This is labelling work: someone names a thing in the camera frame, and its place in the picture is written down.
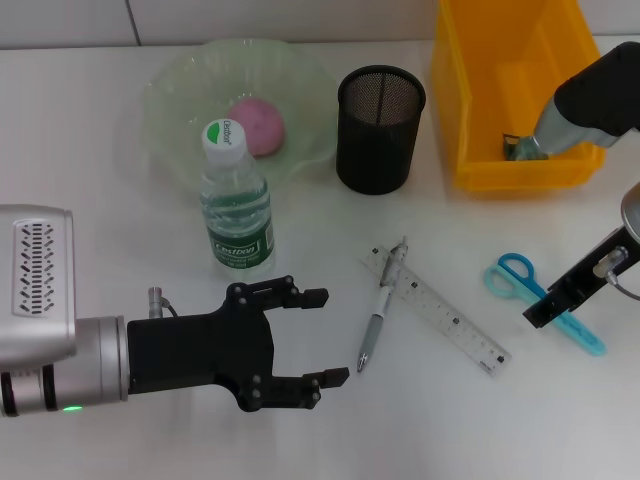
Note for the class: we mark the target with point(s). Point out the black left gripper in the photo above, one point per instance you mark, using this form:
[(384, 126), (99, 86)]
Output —
[(200, 350)]

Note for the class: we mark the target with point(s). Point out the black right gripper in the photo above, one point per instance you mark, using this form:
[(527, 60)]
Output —
[(585, 282)]

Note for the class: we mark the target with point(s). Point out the blue plastic scissors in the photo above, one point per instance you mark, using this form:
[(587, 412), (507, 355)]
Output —
[(515, 280)]

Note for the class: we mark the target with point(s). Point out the clear plastic ruler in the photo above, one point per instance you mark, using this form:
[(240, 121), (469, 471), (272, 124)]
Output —
[(450, 315)]

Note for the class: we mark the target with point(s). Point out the clear green-label water bottle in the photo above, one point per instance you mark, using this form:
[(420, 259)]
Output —
[(237, 210)]

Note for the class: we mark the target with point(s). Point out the green plastic wrapper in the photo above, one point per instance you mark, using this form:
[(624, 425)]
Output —
[(517, 147)]

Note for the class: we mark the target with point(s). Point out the pink peach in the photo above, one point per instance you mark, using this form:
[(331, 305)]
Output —
[(265, 125)]

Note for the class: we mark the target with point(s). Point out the white grey ballpoint pen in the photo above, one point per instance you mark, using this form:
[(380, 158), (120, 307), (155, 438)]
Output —
[(376, 320)]

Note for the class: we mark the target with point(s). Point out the black mesh pen holder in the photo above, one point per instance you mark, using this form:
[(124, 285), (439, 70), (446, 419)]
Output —
[(375, 150)]

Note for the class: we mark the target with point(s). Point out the green glass fruit plate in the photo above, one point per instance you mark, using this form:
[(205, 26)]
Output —
[(170, 110)]

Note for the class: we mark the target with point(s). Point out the yellow plastic bin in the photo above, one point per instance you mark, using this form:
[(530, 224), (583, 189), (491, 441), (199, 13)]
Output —
[(500, 172)]

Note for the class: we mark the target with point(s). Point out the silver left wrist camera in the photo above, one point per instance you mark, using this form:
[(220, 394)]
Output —
[(35, 280)]

